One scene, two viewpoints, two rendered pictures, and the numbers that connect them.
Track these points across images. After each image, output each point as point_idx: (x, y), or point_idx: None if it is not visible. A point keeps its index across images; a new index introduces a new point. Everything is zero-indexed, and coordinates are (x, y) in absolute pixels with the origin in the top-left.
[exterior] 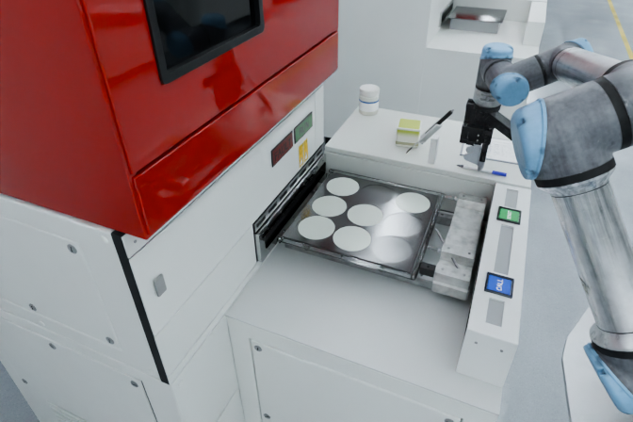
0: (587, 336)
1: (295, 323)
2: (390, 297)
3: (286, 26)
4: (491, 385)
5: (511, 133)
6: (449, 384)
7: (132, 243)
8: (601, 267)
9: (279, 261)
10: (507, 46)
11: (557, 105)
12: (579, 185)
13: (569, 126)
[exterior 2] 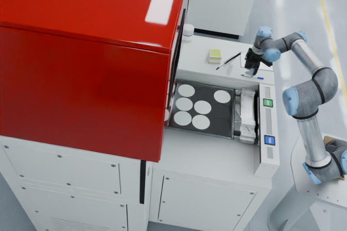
0: (298, 150)
1: (185, 166)
2: (221, 146)
3: (181, 44)
4: (267, 178)
5: (268, 63)
6: (252, 181)
7: (147, 162)
8: (312, 142)
9: (166, 135)
10: (269, 30)
11: (301, 93)
12: (307, 119)
13: (305, 101)
